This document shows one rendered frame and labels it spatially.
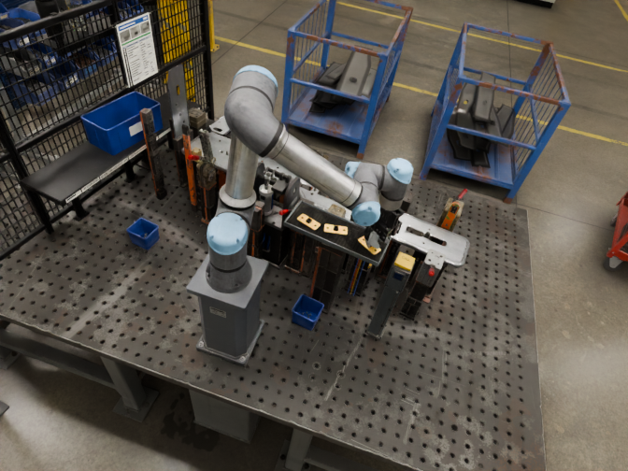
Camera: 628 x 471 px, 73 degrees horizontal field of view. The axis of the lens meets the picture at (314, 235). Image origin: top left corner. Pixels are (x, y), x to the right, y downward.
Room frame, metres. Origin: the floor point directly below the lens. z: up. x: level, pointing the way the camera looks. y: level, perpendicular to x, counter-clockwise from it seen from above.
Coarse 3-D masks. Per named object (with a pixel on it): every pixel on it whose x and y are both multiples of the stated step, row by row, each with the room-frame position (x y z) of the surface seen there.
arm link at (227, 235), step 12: (216, 216) 0.91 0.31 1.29; (228, 216) 0.89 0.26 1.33; (240, 216) 0.92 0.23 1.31; (216, 228) 0.84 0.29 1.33; (228, 228) 0.84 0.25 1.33; (240, 228) 0.85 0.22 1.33; (216, 240) 0.80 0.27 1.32; (228, 240) 0.80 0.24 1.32; (240, 240) 0.82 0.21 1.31; (216, 252) 0.79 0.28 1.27; (228, 252) 0.79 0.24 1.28; (240, 252) 0.81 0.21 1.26; (216, 264) 0.79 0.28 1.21; (228, 264) 0.79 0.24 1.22; (240, 264) 0.81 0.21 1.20
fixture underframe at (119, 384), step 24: (0, 336) 0.88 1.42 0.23; (0, 360) 0.86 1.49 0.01; (48, 360) 0.82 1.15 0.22; (72, 360) 0.83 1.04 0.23; (120, 384) 0.73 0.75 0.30; (120, 408) 0.72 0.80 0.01; (144, 408) 0.74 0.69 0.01; (288, 456) 0.59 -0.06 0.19; (312, 456) 0.60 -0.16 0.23; (336, 456) 0.61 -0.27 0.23
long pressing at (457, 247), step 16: (192, 144) 1.64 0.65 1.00; (224, 144) 1.69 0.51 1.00; (224, 160) 1.57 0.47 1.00; (272, 160) 1.63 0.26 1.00; (304, 192) 1.44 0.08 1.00; (416, 224) 1.36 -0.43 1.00; (432, 224) 1.38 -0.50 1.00; (400, 240) 1.24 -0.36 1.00; (416, 240) 1.26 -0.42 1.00; (448, 240) 1.29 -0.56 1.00; (464, 240) 1.31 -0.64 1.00; (448, 256) 1.20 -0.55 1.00; (464, 256) 1.22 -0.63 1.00
